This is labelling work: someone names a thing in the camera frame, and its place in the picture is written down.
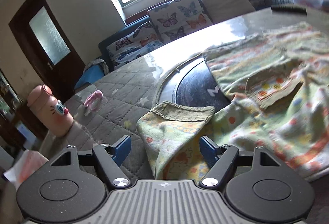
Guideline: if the pink cartoon face bottle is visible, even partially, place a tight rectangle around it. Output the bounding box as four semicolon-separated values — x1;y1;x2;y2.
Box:
27;84;74;137

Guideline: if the colourful patterned child's shirt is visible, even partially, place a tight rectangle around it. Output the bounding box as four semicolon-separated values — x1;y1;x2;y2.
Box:
137;22;328;181

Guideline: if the plain beige cushion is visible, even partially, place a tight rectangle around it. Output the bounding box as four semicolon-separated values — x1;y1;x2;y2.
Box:
201;0;255;24

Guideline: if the upright butterfly print cushion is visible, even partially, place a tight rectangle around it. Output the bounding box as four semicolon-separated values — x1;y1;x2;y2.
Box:
147;0;213;44

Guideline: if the dark wooden display cabinet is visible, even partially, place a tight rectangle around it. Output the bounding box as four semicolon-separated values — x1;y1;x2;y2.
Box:
1;71;26;151

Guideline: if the dark wooden glass door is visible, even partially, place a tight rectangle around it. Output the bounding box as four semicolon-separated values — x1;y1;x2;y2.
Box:
9;0;85;102

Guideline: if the black round induction cooktop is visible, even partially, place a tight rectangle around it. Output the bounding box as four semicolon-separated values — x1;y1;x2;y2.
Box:
174;58;230;112

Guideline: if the flat butterfly print cushion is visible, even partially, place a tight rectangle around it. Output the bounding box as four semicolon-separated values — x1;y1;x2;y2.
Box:
106;22;164;70

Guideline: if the blue grey cloth pile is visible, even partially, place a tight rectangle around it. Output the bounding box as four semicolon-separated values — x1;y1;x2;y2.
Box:
74;58;110;92

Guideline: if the dark blue sofa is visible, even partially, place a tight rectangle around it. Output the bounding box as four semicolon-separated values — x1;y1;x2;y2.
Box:
98;0;293;72

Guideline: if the black remote control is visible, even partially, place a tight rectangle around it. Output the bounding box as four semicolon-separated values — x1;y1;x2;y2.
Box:
270;5;307;15

